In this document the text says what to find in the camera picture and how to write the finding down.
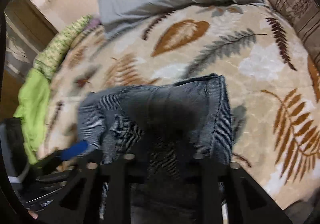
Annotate grey-blue denim pants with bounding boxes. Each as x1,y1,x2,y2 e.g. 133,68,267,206
77,74,232,223

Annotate grey trousered leg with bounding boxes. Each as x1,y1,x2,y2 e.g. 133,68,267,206
284,196,320,224

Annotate lime green cloth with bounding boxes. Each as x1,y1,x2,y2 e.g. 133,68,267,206
14,68,50,164

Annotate green white patterned quilt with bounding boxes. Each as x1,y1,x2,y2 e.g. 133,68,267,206
33,14,93,81

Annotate leaf pattern beige blanket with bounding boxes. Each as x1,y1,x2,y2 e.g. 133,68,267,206
36,5,319,208

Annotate purple plastic bag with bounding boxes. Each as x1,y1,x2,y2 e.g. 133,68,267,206
86,15,101,30

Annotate wooden cabinet with glass door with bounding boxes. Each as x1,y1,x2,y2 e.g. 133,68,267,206
1,0,57,120

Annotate brown striped cushion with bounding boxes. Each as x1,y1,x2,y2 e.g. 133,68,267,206
269,0,320,67

